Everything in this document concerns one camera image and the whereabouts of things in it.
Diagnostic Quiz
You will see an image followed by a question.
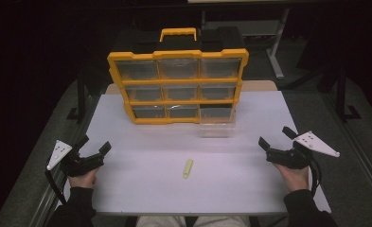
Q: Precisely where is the person's right leg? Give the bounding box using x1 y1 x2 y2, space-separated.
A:
192 215 252 227

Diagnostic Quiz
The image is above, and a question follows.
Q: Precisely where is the aluminium rail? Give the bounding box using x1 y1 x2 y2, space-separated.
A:
319 93 372 202
28 94 100 227

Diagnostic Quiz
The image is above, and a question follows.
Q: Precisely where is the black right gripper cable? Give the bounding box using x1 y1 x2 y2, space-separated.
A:
309 157 324 199

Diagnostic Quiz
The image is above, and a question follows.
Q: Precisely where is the person's left leg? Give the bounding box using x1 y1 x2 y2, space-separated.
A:
135 215 188 227

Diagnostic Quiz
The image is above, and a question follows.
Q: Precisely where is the yellow-green cylinder stick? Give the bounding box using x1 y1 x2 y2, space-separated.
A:
182 158 195 180

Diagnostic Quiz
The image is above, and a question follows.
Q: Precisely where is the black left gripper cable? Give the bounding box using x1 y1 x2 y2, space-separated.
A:
44 169 68 206

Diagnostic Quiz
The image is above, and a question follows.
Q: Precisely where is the person's right hand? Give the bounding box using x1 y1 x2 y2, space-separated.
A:
273 163 310 193

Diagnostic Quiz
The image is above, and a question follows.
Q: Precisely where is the clear pulled-out plastic drawer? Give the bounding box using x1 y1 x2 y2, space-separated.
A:
199 105 238 139

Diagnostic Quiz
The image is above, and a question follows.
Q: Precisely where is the person's leg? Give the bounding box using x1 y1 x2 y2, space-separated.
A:
135 215 188 227
192 215 252 227

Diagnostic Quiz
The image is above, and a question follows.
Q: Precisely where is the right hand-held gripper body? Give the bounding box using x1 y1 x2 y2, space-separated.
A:
264 130 341 170

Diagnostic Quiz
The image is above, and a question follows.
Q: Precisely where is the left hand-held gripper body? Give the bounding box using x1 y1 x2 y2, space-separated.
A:
45 139 106 178

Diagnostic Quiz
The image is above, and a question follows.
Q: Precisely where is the person's left hand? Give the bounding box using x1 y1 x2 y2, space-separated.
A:
66 167 100 190

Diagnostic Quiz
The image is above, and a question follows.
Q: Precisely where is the black metal stand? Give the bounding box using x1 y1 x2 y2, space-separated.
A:
65 67 92 123
334 65 363 123

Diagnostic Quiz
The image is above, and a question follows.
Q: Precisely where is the group of closed clear drawers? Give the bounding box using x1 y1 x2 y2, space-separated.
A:
115 58 242 119

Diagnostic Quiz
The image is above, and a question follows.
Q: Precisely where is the yellow black drawer organizer cabinet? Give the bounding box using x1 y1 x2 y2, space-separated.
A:
107 26 250 126

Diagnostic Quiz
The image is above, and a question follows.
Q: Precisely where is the white desk frame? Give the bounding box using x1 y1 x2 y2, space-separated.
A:
200 8 292 80

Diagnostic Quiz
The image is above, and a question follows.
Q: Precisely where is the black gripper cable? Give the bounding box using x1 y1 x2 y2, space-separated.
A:
44 169 68 206
309 157 324 199

